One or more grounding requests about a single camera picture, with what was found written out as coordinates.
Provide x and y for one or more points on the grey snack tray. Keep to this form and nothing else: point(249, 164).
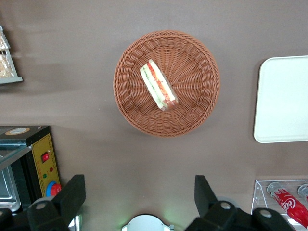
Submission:
point(14, 78)

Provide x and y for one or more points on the clear acrylic bottle rack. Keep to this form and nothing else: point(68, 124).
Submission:
point(261, 195)

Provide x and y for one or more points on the round brown wicker basket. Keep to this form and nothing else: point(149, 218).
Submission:
point(192, 79)

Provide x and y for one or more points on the beige plastic tray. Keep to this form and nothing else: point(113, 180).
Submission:
point(281, 101)

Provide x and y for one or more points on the steel pan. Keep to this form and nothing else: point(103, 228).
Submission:
point(7, 190)

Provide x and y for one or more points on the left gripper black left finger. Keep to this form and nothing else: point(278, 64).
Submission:
point(62, 207)

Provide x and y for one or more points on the black food warmer machine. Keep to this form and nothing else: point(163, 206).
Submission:
point(36, 139)

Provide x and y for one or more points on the triangle sandwich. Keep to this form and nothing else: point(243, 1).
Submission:
point(158, 84)

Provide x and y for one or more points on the clear bag of snacks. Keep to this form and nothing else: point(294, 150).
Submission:
point(4, 66)

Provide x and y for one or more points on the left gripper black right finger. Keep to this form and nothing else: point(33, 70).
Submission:
point(211, 214)

